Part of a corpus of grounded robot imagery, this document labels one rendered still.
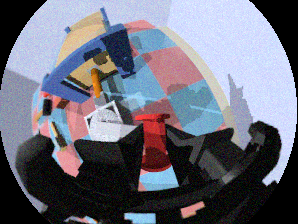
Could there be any black-headed mallet with wooden handle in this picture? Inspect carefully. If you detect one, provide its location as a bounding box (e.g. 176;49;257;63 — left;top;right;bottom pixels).
35;99;52;123

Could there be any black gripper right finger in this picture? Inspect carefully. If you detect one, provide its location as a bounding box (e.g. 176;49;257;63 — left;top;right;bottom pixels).
165;123;234;186

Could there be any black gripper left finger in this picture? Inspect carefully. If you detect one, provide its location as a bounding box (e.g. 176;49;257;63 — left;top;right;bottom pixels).
73;123;145;192

